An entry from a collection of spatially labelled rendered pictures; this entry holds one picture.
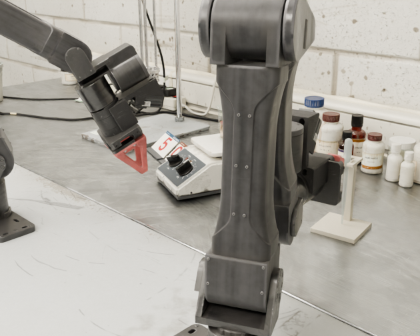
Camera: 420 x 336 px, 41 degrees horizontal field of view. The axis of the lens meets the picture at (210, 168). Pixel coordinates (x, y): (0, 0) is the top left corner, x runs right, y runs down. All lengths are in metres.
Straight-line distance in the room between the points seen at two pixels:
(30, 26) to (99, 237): 0.37
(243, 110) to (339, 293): 0.38
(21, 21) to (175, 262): 0.46
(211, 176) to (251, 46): 0.61
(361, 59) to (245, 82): 0.93
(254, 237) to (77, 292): 0.35
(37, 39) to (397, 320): 0.70
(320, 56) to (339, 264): 0.74
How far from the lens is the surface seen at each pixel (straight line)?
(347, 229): 1.00
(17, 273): 0.92
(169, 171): 1.16
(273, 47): 0.52
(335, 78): 1.51
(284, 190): 0.65
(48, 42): 0.99
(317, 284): 0.85
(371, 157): 1.27
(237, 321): 0.61
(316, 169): 0.78
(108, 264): 0.90
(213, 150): 1.13
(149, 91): 1.06
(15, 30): 1.00
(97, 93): 1.02
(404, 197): 1.18
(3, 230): 1.04
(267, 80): 0.53
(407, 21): 1.39
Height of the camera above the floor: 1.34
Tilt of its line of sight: 20 degrees down
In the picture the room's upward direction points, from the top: straight up
